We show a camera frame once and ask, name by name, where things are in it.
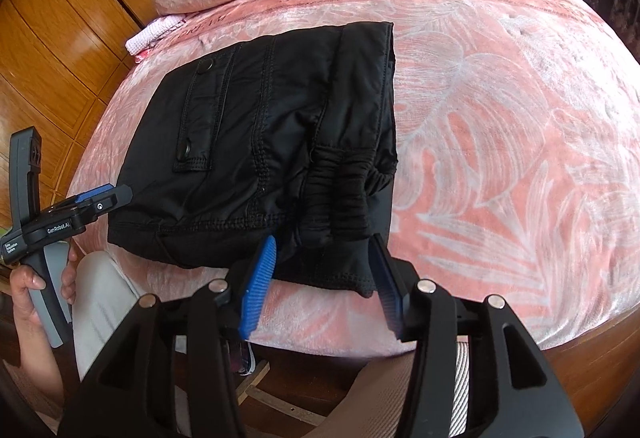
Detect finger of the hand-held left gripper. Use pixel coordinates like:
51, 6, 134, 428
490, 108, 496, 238
75, 185, 113, 209
85, 186, 133, 220

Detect wooden bed frame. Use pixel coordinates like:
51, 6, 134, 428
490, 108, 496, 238
542, 310, 640, 438

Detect person's left forearm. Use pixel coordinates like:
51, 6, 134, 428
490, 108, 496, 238
10, 323, 66, 419

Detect wooden wardrobe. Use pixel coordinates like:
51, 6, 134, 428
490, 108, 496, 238
0, 0, 161, 229

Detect black pants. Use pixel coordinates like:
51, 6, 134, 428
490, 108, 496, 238
107, 21, 399, 296

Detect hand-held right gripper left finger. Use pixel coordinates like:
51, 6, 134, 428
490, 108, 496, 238
70, 235, 277, 438

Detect person's leg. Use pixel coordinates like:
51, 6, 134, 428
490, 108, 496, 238
74, 250, 151, 381
295, 338, 473, 438

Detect person's left hand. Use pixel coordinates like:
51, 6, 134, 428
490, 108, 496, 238
12, 250, 78, 326

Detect white towel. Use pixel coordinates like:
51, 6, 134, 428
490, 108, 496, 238
125, 16, 183, 56

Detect pink printed blanket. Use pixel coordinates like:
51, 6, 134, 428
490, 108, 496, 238
67, 0, 640, 359

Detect dark shoe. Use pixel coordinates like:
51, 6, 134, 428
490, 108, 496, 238
239, 343, 258, 376

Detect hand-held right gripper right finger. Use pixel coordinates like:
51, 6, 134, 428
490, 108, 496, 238
367, 234, 586, 438

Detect person's right leg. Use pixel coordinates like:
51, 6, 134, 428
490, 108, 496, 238
295, 338, 473, 438

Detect person's left leg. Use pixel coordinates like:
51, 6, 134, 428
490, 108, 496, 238
74, 250, 151, 381

